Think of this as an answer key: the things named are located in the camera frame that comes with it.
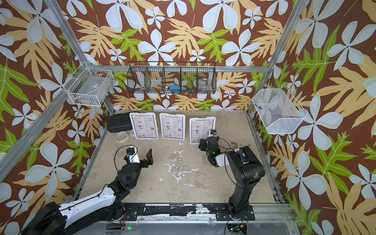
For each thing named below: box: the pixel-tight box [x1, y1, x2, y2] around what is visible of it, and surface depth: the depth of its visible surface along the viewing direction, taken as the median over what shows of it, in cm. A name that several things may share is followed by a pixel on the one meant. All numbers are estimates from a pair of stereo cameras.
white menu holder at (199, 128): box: [188, 116, 216, 145], surface depth 93 cm
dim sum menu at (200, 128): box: [190, 118, 214, 143], surface depth 94 cm
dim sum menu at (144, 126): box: [130, 114, 158, 139], surface depth 98 cm
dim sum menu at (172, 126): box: [160, 114, 184, 140], surface depth 97 cm
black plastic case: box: [106, 112, 133, 133], surface depth 107 cm
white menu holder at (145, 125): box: [129, 112, 159, 140], surface depth 98 cm
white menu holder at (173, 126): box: [159, 113, 186, 141], surface depth 97 cm
